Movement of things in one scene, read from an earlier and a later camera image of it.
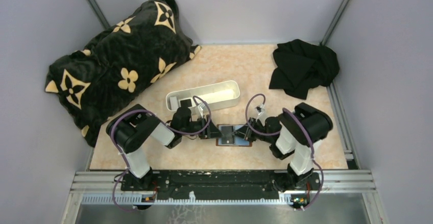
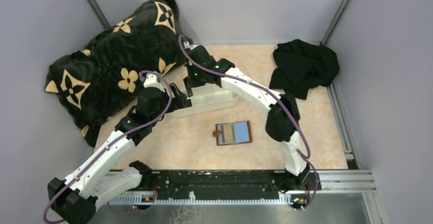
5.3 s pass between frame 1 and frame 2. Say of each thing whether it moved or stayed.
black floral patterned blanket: stayed
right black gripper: moved
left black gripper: moved
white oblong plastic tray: stayed
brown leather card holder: stayed
